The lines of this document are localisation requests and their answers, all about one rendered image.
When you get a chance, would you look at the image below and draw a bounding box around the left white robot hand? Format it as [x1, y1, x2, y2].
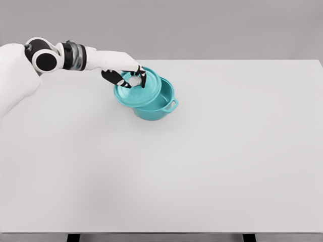
[98, 51, 147, 89]

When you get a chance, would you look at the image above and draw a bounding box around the teal pot lid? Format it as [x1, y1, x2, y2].
[113, 66, 162, 110]

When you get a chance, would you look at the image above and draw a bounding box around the teal pot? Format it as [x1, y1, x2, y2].
[131, 77, 179, 121]

